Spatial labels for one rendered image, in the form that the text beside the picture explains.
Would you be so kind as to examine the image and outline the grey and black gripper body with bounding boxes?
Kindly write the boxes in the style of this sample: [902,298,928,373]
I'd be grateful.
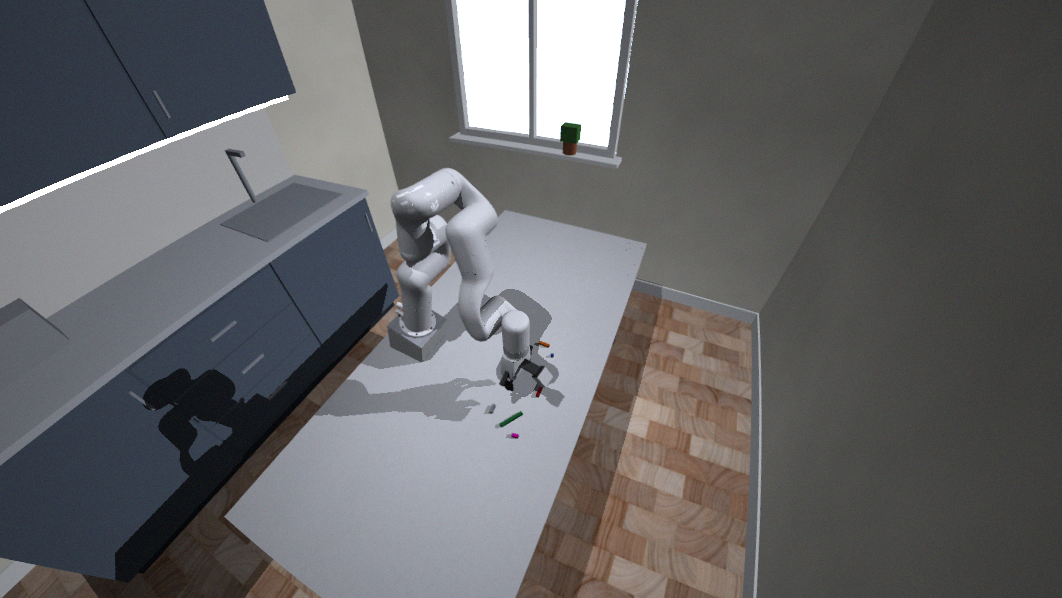
[501,345,530,380]

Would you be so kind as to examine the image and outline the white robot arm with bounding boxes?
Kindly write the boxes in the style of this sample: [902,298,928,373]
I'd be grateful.
[391,168,530,359]

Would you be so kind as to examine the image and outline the green rod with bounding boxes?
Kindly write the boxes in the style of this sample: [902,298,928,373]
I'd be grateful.
[500,411,523,428]

